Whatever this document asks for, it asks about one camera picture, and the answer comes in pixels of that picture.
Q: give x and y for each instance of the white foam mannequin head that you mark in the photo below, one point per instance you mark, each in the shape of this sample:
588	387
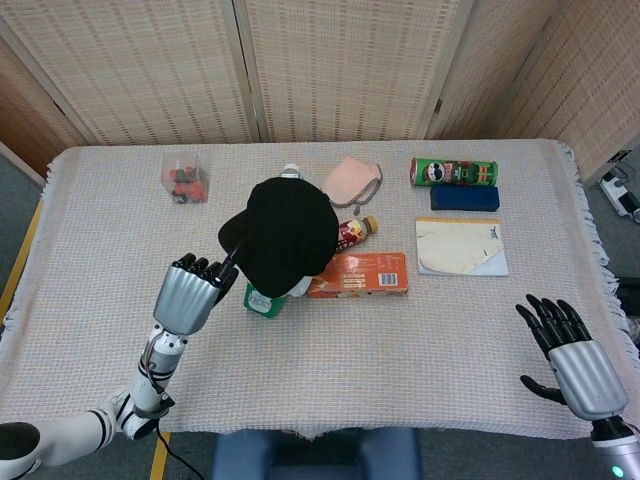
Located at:
299	286

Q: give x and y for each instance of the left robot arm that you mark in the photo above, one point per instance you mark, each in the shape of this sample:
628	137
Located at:
115	400

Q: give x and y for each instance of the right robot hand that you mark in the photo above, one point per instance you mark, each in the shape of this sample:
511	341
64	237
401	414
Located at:
575	360

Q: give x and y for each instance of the white notepad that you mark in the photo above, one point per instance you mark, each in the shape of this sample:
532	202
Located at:
460	247

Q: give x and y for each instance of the dark blue case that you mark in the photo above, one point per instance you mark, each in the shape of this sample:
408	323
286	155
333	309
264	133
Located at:
464	198

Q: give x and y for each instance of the clear plastic box of items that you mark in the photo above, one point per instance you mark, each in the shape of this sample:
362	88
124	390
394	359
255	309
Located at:
186	181

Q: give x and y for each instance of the orange cardboard box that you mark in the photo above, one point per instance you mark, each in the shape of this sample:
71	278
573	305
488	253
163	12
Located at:
362	276

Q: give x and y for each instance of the white woven tablecloth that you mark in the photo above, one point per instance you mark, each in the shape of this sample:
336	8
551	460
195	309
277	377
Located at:
350	360

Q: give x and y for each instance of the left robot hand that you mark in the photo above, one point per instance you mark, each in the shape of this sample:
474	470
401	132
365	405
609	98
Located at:
192	290

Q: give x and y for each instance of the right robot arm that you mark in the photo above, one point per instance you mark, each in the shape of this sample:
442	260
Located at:
615	450

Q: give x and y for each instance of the white power strip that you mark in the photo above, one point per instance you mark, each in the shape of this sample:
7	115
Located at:
620	192

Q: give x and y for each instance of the pink cloth pouch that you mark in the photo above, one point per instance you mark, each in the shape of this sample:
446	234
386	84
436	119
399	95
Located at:
350	182

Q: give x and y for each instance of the green Pringles can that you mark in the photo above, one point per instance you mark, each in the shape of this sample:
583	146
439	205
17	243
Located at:
452	172

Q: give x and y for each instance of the green yellow-lidded jar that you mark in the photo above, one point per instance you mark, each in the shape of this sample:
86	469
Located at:
262	302

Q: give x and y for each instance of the bamboo folding screen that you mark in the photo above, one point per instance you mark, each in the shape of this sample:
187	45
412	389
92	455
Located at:
320	65

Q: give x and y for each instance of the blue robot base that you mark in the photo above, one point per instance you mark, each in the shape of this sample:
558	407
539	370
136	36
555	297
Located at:
315	454

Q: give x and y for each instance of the black baseball cap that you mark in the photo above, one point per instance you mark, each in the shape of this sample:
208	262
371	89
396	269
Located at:
282	235

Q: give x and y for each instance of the dark red drink bottle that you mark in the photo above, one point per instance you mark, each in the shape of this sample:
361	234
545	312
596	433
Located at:
356	232

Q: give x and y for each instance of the white-capped blue-label bottle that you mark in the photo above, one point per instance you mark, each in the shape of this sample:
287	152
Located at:
291	171

